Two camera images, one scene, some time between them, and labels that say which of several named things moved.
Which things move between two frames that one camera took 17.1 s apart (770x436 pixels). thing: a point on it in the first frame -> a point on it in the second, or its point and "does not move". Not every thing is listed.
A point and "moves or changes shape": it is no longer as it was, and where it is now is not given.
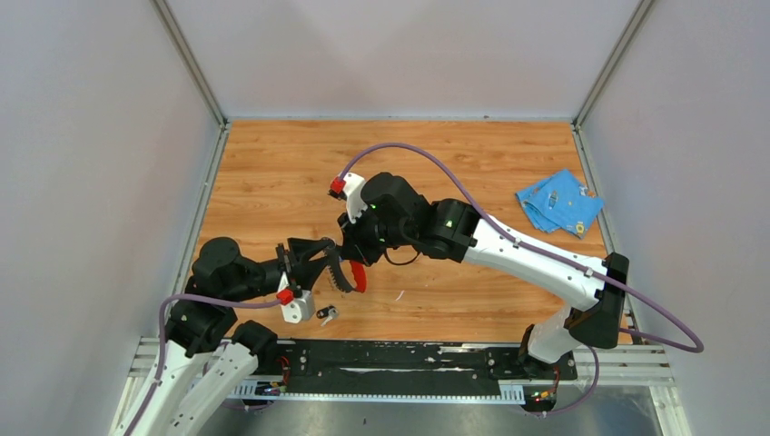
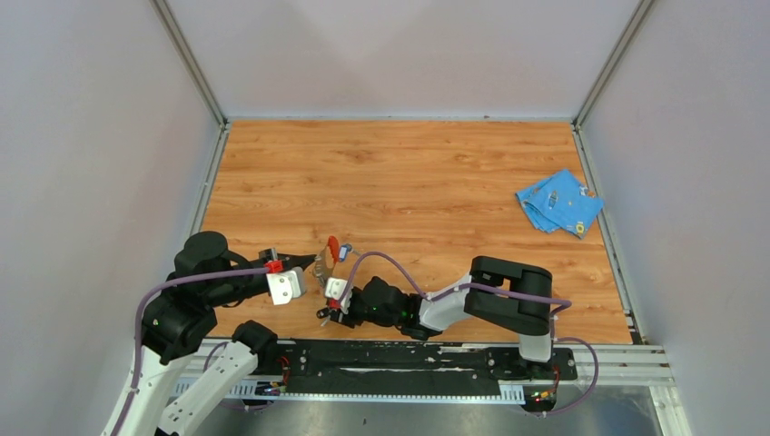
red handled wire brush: (360, 275) moves or changes shape
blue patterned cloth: (560, 203) does not move
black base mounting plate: (408, 367) does not move
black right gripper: (352, 246) -> (350, 313)
